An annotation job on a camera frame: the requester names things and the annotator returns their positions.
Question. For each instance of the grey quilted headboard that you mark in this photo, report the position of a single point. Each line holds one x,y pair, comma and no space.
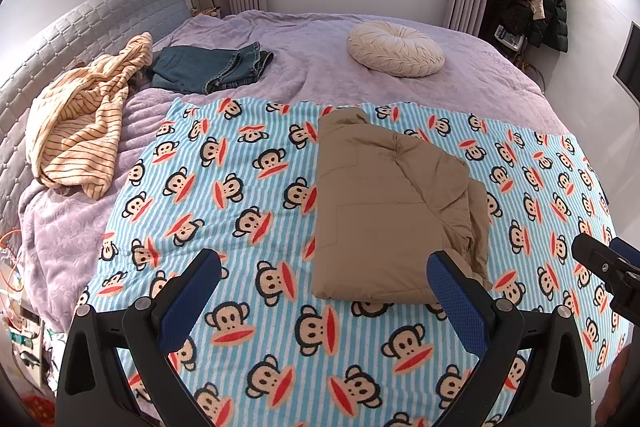
75,27

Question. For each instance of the round cream cushion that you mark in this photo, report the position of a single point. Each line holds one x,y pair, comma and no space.
395,49

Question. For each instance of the cluttered bedside table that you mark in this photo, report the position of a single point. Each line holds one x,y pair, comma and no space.
22,347

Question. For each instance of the black wall screen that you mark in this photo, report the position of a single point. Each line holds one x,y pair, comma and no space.
630,67

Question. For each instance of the small yellow objects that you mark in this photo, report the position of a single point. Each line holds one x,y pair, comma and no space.
205,11

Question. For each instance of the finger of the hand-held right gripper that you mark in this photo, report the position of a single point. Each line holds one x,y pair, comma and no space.
626,253
600,262

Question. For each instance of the yellow striped garment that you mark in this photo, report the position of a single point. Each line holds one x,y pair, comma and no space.
80,122

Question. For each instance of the folded blue jeans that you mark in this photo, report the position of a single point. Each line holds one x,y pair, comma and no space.
200,67

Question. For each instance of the small printed box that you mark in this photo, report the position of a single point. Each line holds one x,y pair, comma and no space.
509,37

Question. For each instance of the person's right hand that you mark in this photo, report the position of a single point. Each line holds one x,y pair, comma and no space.
614,387

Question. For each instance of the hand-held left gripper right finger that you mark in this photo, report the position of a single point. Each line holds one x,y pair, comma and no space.
460,307

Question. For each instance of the monkey print striped blanket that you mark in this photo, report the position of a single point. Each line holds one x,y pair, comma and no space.
225,207

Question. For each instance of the black hanging garment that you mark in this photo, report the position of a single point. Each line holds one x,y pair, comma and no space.
512,14

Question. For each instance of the purple bedspread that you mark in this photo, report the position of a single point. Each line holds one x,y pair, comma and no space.
310,57

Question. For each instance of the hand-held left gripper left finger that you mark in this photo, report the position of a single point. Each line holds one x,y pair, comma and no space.
192,307

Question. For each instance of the tan padded jacket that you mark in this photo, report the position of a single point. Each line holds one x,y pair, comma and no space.
390,207

